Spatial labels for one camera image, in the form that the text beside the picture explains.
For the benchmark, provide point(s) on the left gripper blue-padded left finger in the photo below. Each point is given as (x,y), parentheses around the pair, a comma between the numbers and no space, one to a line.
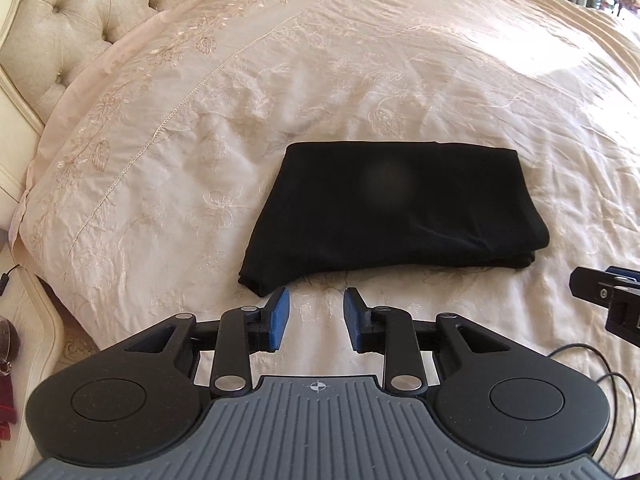
(273,319)

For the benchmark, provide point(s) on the cream nightstand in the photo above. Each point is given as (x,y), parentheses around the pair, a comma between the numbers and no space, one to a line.
(26,304)

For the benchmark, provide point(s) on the beige tufted headboard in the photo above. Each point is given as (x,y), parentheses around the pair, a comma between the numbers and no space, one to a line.
(50,42)

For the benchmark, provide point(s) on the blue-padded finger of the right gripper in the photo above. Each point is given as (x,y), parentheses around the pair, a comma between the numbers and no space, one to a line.
(597,287)

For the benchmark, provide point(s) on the black pants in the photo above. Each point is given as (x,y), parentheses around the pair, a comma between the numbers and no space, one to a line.
(353,205)

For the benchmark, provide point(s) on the cream embroidered bedspread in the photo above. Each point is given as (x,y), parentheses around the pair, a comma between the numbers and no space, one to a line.
(154,167)

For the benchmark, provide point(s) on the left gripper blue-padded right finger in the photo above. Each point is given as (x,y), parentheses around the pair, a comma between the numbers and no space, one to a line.
(357,317)

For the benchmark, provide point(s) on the red tassel item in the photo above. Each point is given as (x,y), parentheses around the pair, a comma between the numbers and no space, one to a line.
(10,345)

